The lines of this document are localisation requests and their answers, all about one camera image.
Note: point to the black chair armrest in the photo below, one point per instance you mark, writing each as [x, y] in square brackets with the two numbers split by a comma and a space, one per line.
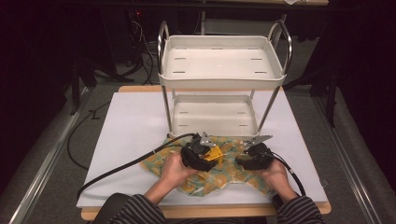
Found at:
[109, 208]
[275, 200]

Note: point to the white table cover sheet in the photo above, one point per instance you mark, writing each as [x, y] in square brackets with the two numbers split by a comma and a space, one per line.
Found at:
[130, 118]

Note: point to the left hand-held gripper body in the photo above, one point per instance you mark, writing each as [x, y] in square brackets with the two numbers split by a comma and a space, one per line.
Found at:
[194, 152]

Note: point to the black stand legs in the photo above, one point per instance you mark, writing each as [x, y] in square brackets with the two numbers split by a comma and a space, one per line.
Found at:
[90, 74]

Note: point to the metal floor rail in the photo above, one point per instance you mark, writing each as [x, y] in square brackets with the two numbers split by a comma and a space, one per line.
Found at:
[46, 158]
[345, 161]

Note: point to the person's right hand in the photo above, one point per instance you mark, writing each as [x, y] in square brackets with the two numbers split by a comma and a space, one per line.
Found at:
[275, 177]

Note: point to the white two-tier cart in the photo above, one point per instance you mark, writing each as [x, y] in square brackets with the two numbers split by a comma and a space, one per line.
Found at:
[218, 63]

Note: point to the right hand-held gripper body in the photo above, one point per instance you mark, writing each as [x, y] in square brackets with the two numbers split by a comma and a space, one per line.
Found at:
[260, 155]

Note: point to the green cloth with orange print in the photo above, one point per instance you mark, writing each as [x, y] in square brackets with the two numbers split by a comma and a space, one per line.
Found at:
[218, 180]

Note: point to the person's left hand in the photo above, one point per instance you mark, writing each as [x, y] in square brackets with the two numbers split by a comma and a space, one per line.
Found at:
[176, 172]

